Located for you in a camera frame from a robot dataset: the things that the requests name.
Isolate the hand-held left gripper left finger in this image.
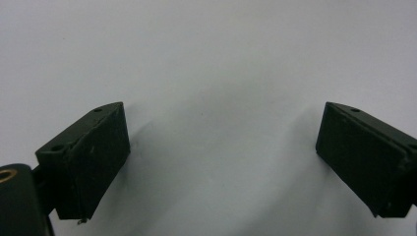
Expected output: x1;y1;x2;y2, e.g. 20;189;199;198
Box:
34;101;132;221

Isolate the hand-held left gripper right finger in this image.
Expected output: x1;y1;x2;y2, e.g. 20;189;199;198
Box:
315;101;417;219

